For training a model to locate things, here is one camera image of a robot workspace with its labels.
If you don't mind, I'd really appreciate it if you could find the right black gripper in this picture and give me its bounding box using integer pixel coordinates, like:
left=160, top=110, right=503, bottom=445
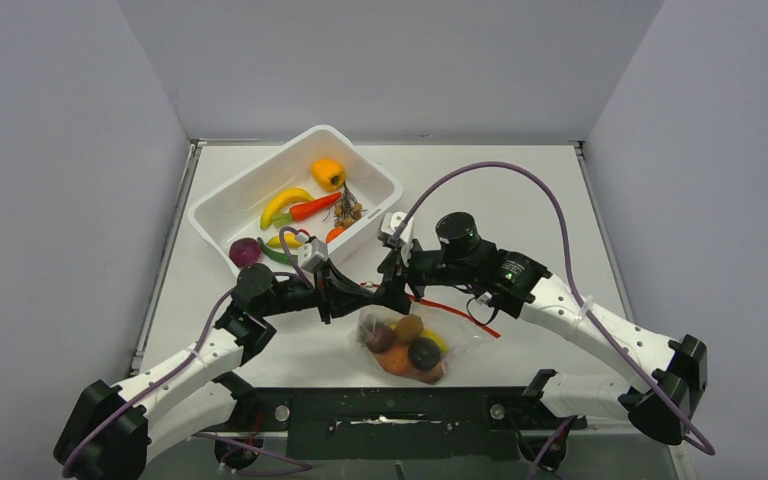
left=369, top=235, right=475, bottom=312

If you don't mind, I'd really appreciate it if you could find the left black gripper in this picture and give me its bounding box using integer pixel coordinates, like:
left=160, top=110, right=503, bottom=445
left=260, top=258, right=372, bottom=325

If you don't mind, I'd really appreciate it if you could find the clear zip top bag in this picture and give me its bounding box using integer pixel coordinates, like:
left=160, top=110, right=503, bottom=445
left=353, top=295, right=501, bottom=385

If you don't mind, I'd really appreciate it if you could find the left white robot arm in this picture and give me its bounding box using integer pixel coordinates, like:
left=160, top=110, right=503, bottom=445
left=54, top=264, right=373, bottom=479

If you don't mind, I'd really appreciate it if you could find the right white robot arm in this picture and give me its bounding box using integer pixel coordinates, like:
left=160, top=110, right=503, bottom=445
left=376, top=212, right=707, bottom=445

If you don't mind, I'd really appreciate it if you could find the brown fake kiwi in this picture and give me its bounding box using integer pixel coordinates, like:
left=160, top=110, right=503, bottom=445
left=393, top=314, right=424, bottom=344

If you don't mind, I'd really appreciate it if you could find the small orange fake fruit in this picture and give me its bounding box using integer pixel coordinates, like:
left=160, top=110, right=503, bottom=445
left=326, top=227, right=346, bottom=244

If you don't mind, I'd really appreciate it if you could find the dark purple fake fruit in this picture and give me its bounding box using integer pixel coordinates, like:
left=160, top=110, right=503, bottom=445
left=363, top=323, right=396, bottom=354

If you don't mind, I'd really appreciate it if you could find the small yellow fake banana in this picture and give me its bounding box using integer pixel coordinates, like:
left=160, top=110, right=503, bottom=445
left=265, top=232, right=303, bottom=249

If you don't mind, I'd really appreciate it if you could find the green fake chili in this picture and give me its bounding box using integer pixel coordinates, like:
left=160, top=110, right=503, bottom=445
left=257, top=238, right=297, bottom=266

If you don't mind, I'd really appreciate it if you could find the brown fake berry twig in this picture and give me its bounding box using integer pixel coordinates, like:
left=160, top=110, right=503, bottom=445
left=324, top=184, right=366, bottom=228

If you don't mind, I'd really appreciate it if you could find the fake peach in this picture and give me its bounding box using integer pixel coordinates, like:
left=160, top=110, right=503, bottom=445
left=375, top=344, right=414, bottom=377

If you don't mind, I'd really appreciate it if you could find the dark fake plum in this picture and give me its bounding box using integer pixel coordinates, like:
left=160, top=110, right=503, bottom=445
left=408, top=337, right=442, bottom=372

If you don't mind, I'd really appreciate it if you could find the orange fake carrot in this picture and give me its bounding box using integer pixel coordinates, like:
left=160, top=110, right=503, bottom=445
left=271, top=192, right=342, bottom=228

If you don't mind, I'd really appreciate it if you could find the purple fake onion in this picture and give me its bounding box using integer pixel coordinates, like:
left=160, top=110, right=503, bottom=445
left=228, top=237, right=262, bottom=269

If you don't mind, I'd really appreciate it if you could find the red fake fruit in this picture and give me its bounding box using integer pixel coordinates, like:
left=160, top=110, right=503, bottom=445
left=417, top=364, right=445, bottom=385

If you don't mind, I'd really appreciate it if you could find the orange yellow fake pepper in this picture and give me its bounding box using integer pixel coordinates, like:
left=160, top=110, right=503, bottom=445
left=310, top=158, right=346, bottom=193

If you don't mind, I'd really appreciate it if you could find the white plastic bin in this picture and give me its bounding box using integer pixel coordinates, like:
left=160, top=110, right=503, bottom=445
left=187, top=125, right=403, bottom=273

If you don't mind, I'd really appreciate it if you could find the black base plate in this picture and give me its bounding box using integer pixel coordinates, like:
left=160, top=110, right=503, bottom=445
left=212, top=386, right=562, bottom=461

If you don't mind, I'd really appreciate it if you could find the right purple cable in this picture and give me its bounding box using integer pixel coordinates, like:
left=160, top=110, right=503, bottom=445
left=390, top=161, right=717, bottom=480

